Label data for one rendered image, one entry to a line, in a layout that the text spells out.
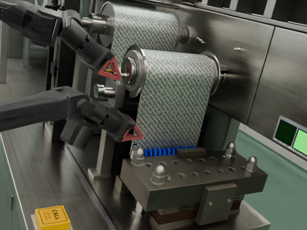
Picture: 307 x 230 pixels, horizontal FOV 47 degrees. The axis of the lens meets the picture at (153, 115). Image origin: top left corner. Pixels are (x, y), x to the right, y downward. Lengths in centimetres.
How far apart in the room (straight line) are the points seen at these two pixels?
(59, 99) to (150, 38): 49
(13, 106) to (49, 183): 38
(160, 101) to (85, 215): 37
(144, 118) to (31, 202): 37
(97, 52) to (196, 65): 30
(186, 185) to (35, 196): 41
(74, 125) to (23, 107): 16
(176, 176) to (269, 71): 39
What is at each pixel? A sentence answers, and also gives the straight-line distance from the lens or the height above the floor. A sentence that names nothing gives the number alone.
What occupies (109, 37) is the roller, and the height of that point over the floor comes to 130.
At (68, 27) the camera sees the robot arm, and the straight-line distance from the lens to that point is 90.
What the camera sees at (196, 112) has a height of 115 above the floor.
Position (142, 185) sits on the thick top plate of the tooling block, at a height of 102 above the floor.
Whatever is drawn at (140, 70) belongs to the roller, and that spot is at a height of 127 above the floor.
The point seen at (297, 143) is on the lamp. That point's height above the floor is 118.
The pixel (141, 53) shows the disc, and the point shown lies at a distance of 95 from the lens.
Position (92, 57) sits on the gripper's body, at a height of 128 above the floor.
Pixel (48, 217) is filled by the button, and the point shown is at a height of 92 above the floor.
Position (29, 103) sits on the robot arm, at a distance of 77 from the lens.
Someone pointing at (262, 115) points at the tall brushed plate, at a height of 120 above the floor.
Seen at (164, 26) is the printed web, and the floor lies 136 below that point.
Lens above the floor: 147
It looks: 19 degrees down
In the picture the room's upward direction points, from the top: 11 degrees clockwise
